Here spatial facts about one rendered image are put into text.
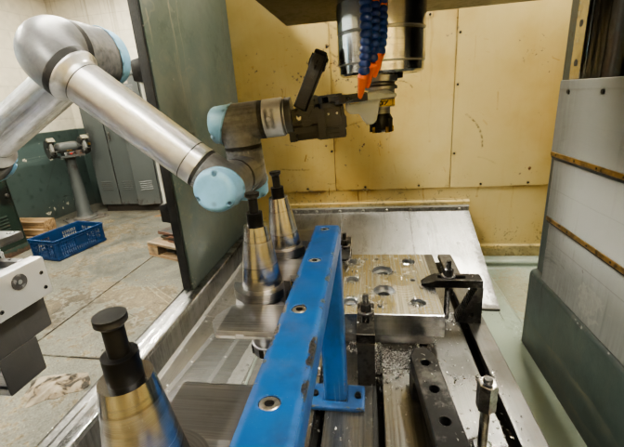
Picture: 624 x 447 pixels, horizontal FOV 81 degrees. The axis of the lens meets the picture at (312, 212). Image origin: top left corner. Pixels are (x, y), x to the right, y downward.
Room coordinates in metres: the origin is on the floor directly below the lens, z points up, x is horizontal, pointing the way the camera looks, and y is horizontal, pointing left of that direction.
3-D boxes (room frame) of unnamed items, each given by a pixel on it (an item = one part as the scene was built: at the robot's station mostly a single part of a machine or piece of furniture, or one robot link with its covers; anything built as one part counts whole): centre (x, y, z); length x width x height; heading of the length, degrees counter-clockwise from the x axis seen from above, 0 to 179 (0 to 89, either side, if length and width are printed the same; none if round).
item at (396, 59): (0.73, -0.15, 1.51); 0.16 x 0.16 x 0.12
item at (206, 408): (0.20, 0.09, 1.21); 0.07 x 0.05 x 0.01; 80
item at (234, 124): (0.76, 0.14, 1.37); 0.11 x 0.08 x 0.09; 85
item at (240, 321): (0.31, 0.07, 1.21); 0.07 x 0.05 x 0.01; 80
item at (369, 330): (0.61, -0.09, 0.97); 0.13 x 0.03 x 0.15; 170
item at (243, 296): (0.37, 0.06, 1.21); 0.06 x 0.06 x 0.03
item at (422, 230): (1.39, -0.25, 0.75); 0.89 x 0.67 x 0.26; 80
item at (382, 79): (0.73, -0.15, 1.43); 0.06 x 0.06 x 0.03
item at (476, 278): (0.73, -0.30, 0.97); 0.13 x 0.03 x 0.15; 80
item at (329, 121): (0.75, -0.02, 1.38); 0.12 x 0.08 x 0.09; 85
